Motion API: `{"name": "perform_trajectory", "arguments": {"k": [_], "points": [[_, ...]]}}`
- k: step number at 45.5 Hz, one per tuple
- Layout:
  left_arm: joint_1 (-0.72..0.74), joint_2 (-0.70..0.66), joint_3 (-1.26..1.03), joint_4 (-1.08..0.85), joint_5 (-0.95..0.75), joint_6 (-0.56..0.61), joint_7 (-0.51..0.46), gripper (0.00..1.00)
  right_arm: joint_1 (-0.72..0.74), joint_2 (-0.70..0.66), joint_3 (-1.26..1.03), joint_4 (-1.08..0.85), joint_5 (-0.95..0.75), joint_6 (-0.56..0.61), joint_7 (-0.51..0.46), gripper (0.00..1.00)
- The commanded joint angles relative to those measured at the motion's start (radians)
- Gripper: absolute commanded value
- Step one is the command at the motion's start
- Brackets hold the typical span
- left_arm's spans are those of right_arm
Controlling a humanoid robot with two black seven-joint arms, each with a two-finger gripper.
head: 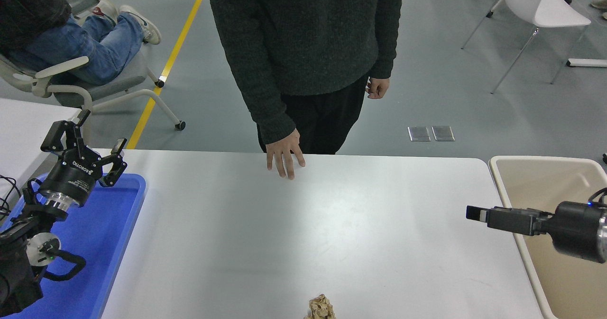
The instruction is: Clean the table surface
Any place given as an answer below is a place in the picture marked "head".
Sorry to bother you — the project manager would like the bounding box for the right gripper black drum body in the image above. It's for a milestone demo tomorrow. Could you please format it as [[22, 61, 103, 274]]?
[[550, 201, 605, 263]]

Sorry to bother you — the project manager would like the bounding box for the blue plastic tray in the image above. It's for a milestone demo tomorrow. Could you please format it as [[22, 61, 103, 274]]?
[[0, 172, 147, 319]]

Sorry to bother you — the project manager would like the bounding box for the large pale beige bin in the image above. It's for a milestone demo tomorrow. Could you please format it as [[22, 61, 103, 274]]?
[[489, 156, 607, 319]]

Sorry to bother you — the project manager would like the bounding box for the white stand base bar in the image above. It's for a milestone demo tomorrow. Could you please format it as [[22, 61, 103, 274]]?
[[566, 58, 607, 68]]

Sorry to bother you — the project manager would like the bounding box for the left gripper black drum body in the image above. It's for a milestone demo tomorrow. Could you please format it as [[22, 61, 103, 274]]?
[[40, 147, 103, 207]]

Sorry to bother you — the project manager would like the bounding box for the white shell chair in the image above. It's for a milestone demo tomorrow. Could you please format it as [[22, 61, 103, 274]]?
[[461, 0, 592, 94]]

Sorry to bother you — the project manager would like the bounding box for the thin black cable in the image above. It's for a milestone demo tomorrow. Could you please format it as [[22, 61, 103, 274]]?
[[0, 174, 22, 220]]

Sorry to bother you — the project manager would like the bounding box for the person's left hand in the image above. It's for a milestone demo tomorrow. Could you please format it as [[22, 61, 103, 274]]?
[[366, 77, 390, 100]]

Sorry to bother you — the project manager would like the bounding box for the tan paper ball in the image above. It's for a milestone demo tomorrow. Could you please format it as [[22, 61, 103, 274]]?
[[305, 294, 336, 319]]

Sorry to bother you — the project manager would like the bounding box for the person's right hand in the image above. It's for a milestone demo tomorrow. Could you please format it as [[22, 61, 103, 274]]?
[[266, 128, 306, 180]]

